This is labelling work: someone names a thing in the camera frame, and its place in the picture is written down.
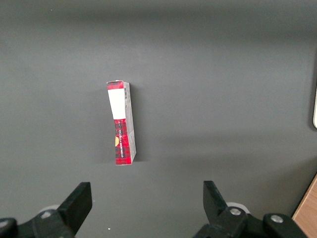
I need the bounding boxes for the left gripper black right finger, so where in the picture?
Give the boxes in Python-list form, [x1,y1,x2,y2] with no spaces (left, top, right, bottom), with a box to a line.
[193,180,308,238]

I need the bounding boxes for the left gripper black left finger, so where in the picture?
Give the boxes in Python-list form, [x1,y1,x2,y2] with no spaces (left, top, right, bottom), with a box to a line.
[0,182,93,238]

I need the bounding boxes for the cream rectangular tray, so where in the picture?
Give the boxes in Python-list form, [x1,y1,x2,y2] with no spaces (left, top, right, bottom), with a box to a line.
[312,86,317,129]

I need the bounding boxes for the red white cardboard box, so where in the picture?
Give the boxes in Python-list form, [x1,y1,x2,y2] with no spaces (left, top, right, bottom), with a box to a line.
[106,80,137,166]

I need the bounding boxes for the oak wooden drawer cabinet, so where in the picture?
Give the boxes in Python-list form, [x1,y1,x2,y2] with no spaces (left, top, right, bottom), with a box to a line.
[292,173,317,238]

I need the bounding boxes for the grey table mat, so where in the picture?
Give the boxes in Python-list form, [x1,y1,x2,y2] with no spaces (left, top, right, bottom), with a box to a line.
[0,0,317,238]

